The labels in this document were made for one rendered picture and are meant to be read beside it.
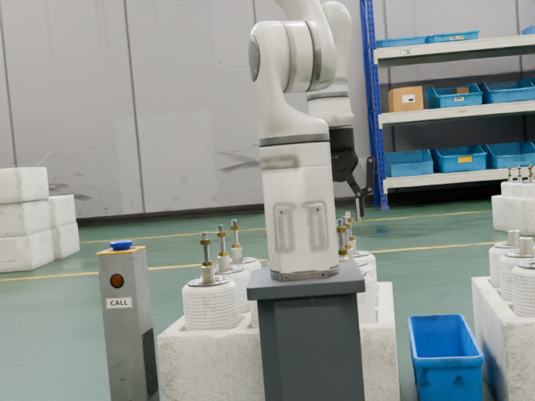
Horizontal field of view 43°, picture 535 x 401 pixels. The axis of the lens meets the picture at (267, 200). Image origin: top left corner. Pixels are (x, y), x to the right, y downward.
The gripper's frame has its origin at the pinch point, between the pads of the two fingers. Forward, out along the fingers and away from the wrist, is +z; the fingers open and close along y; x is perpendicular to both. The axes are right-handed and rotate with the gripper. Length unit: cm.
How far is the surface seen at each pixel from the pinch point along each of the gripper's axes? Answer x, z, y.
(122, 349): -0.2, 21.6, 40.9
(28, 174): -217, -18, 184
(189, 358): 7.9, 21.3, 25.6
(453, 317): -25.1, 24.0, -18.8
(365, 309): 2.9, 15.7, -3.6
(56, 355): -46, 34, 80
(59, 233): -249, 16, 187
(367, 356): 7.1, 22.2, -3.5
